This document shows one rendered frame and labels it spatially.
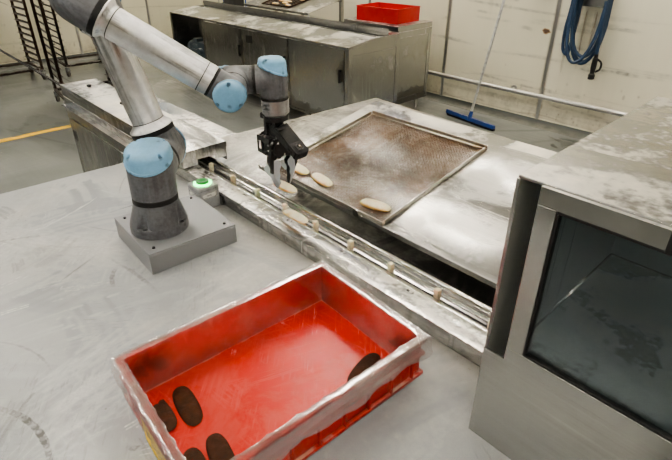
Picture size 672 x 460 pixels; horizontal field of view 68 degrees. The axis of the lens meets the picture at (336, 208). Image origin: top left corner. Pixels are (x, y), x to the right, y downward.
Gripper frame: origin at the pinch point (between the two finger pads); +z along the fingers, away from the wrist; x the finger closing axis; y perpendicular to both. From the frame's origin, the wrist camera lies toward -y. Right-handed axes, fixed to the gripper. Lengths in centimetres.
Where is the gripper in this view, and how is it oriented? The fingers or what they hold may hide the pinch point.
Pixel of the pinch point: (284, 182)
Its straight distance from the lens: 146.4
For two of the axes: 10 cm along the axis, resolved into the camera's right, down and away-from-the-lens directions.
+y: -6.8, -3.4, 6.5
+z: 0.1, 8.8, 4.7
